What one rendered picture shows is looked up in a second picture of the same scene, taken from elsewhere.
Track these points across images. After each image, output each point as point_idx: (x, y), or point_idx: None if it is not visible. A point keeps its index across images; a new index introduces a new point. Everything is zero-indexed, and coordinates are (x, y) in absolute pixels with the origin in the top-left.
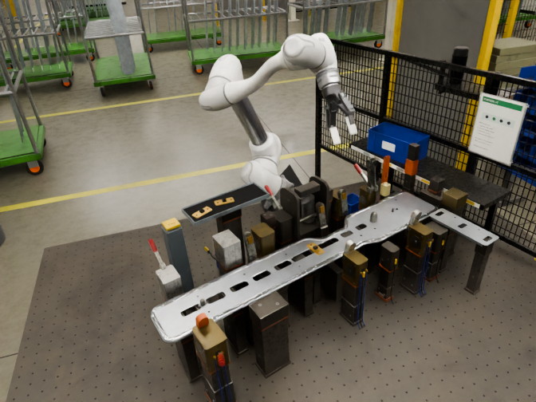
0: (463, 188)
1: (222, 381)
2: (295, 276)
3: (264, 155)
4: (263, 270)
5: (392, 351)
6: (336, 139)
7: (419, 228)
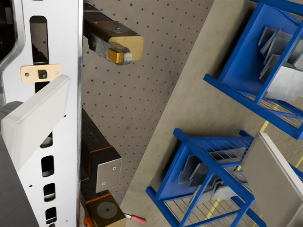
0: None
1: None
2: (77, 127)
3: None
4: (40, 162)
5: (136, 8)
6: (58, 111)
7: None
